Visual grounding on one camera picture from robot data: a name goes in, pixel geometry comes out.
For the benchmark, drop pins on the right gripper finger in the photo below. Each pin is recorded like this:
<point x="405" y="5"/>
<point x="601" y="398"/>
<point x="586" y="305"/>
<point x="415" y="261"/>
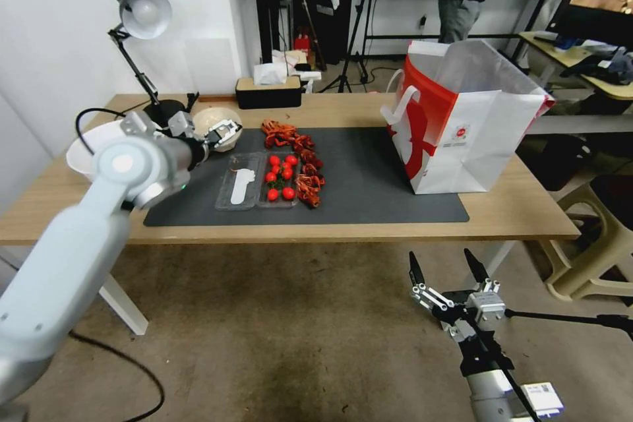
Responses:
<point x="480" y="274"/>
<point x="426" y="291"/>

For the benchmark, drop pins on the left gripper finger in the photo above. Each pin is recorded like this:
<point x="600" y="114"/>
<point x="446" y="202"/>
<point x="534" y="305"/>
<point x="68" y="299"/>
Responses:
<point x="220" y="144"/>
<point x="221" y="126"/>

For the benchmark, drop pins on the pale right robot arm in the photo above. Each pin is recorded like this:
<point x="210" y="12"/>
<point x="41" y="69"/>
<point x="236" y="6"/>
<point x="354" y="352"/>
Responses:
<point x="487" y="397"/>

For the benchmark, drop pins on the pale left robot arm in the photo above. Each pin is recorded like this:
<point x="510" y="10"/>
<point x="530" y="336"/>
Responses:
<point x="59" y="264"/>

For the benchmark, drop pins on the clear disposable takeout box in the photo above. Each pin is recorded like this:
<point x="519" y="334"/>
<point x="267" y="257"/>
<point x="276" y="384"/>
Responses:
<point x="257" y="182"/>

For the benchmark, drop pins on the black wooden tissue box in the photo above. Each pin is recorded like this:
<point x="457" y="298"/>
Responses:
<point x="267" y="94"/>

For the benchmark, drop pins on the red white delivery bag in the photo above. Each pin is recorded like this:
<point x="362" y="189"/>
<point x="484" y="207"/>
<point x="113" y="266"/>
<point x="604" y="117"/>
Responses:
<point x="475" y="140"/>

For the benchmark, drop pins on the small cream bowl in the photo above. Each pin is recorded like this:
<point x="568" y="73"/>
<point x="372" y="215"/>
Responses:
<point x="207" y="118"/>

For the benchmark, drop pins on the red crayfish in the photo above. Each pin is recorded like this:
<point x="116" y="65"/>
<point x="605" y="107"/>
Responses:
<point x="311" y="198"/>
<point x="310" y="178"/>
<point x="302" y="141"/>
<point x="311" y="158"/>
<point x="276" y="132"/>

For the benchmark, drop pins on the wooden table white legs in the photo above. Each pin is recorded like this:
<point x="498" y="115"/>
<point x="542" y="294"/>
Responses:
<point x="519" y="214"/>

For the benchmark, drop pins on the white tissue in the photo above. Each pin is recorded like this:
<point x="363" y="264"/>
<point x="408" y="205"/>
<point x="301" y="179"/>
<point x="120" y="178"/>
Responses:
<point x="269" y="73"/>

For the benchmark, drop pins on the black tripod leg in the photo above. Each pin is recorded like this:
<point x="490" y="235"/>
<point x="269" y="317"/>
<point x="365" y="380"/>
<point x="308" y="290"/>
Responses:
<point x="568" y="318"/>

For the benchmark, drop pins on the beige plastic stool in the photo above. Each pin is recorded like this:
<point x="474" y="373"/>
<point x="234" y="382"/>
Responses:
<point x="593" y="264"/>

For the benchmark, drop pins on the red canister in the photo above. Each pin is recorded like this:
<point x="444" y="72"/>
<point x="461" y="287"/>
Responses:
<point x="302" y="42"/>

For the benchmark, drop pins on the large white bowl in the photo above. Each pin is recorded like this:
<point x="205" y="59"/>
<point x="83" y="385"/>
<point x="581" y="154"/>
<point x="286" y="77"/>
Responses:
<point x="81" y="155"/>

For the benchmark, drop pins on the dark grey table mat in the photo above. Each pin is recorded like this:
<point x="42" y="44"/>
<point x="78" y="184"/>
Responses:
<point x="366" y="179"/>

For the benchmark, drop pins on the black white desk lamp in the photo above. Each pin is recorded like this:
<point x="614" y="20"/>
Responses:
<point x="146" y="9"/>

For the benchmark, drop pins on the black tripod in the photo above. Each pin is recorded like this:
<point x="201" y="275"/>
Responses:
<point x="363" y="11"/>

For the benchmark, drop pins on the yellow background desk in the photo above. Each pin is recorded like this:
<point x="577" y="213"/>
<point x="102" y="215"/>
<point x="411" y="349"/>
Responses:
<point x="554" y="53"/>

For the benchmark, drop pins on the dark clothes pile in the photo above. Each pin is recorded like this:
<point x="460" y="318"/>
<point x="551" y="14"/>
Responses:
<point x="601" y="68"/>

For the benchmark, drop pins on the right pale wrist camera box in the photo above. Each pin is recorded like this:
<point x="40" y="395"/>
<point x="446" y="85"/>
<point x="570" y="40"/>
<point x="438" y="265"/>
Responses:
<point x="485" y="306"/>

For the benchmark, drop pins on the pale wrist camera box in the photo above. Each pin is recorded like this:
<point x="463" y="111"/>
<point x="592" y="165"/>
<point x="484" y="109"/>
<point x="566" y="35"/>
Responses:
<point x="180" y="123"/>
<point x="485" y="306"/>

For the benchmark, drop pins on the left pale wrist camera box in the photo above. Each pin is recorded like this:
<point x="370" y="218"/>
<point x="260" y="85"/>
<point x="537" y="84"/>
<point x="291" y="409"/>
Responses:
<point x="180" y="123"/>

